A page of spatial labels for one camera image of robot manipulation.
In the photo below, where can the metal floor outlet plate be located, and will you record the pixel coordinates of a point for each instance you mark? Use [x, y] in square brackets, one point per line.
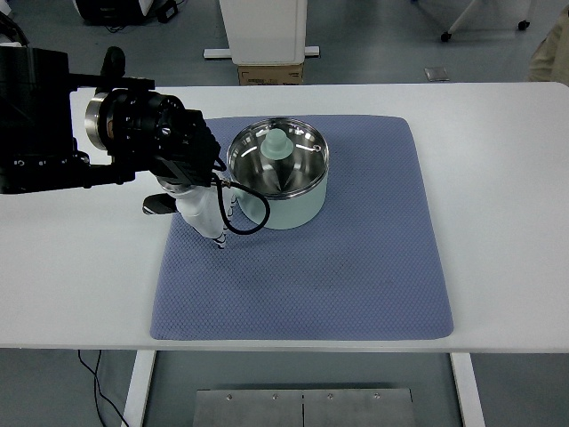
[436, 74]

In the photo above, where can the wheeled chair base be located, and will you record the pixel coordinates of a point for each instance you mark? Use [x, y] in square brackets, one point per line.
[470, 20]

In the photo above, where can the right white table leg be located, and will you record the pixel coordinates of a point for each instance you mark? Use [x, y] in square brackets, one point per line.
[467, 390]

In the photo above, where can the black device on floor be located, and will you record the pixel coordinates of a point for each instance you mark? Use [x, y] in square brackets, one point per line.
[125, 12]

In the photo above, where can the white pedestal cabinet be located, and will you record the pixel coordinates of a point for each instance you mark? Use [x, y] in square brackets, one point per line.
[264, 33]

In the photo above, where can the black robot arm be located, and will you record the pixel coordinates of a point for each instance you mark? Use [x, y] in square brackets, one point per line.
[61, 130]

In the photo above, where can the white table leg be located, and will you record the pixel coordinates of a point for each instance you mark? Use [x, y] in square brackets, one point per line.
[467, 390]
[139, 388]

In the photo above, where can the cardboard box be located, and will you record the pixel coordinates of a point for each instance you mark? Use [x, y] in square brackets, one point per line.
[271, 74]

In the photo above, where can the glass lid green knob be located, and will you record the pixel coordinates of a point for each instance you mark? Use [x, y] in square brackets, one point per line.
[279, 157]

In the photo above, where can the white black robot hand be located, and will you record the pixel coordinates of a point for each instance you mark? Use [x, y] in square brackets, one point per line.
[198, 206]

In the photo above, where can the person in beige trousers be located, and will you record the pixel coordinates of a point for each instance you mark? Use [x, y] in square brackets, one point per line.
[549, 62]

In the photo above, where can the blue textured mat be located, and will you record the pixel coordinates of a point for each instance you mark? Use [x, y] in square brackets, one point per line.
[365, 268]

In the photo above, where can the left white table leg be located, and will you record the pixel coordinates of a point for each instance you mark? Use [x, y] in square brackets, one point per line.
[139, 388]

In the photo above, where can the mint green pot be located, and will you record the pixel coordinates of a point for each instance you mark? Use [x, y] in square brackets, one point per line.
[293, 212]

